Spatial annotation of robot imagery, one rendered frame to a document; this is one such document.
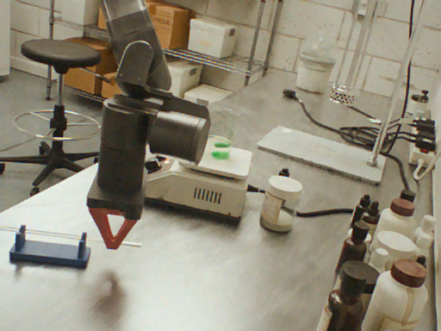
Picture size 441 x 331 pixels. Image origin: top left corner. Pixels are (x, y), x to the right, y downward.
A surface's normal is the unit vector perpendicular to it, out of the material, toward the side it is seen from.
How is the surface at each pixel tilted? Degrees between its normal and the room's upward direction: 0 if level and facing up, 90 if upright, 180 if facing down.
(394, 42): 90
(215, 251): 0
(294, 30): 90
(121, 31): 53
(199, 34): 93
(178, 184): 90
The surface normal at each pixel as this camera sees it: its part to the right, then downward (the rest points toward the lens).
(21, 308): 0.18, -0.90
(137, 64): -0.05, -0.29
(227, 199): -0.13, 0.37
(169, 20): -0.40, 0.29
